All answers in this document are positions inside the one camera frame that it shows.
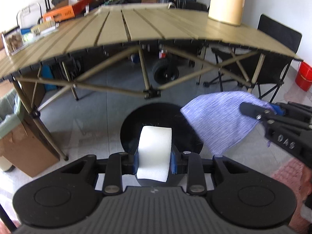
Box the small yellow carton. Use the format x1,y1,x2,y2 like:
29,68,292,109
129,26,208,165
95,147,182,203
31,21,58,35

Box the black folding chair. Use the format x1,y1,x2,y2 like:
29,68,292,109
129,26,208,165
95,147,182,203
203,14,303,103

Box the beige bin with black bag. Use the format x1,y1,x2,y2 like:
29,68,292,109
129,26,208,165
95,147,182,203
0,156,15,172

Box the white foam roll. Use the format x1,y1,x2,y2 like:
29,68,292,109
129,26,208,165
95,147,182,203
137,126,172,182

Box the orange cardboard box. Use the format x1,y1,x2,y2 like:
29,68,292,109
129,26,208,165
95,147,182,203
42,0,94,22

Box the cardboard box with green liner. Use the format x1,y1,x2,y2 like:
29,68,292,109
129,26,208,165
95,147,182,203
1,89,60,177

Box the black round trash bin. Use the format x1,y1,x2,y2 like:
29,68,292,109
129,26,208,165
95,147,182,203
119,102,204,188

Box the clear snack jar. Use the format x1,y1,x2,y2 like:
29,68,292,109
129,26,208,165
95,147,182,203
2,27,24,56

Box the yellow thermos jug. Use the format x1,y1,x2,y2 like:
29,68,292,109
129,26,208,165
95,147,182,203
208,0,245,27

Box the black wagon wheel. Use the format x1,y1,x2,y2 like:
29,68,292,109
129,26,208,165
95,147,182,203
152,58,179,85

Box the tan folding camping table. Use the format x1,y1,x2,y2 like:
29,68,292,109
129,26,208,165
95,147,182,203
1,4,299,159

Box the lavender knit pouch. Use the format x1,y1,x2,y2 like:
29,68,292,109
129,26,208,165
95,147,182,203
180,91,273,155

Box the red plastic bucket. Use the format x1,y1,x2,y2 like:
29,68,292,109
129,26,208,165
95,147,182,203
295,61,312,91

